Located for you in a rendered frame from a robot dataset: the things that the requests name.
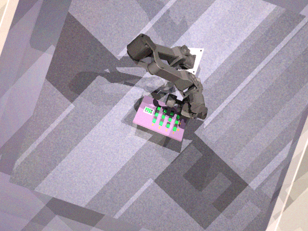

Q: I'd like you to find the pink switch panel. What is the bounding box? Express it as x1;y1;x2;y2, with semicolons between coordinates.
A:
133;95;187;141

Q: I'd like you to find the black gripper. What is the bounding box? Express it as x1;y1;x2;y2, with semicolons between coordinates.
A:
165;94;208;120

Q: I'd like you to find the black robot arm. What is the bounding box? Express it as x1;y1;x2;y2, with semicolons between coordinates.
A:
127;34;205;120

